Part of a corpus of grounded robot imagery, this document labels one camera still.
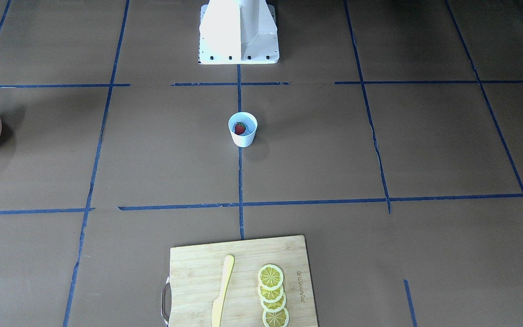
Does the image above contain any red strawberry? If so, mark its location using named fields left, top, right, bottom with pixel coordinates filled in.
left=234, top=122, right=247, bottom=136

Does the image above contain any light blue plastic cup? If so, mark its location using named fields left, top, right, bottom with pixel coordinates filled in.
left=227, top=112, right=259, bottom=148

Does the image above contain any yellow plastic knife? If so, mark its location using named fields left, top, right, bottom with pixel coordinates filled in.
left=210, top=254, right=235, bottom=327

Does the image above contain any lemon slice top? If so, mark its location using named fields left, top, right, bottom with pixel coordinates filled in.
left=257, top=263, right=284, bottom=291

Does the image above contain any lemon slice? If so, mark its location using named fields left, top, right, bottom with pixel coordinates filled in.
left=257, top=263, right=284, bottom=291
left=262, top=308, right=289, bottom=327
left=260, top=293, right=287, bottom=313
left=257, top=285, right=284, bottom=303

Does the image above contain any bamboo cutting board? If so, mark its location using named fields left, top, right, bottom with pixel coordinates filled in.
left=161, top=235, right=318, bottom=327

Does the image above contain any lemon slice bottom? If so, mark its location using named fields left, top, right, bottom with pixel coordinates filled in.
left=262, top=308, right=289, bottom=327

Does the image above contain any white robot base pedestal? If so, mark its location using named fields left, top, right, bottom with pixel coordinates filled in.
left=198, top=0, right=280, bottom=65

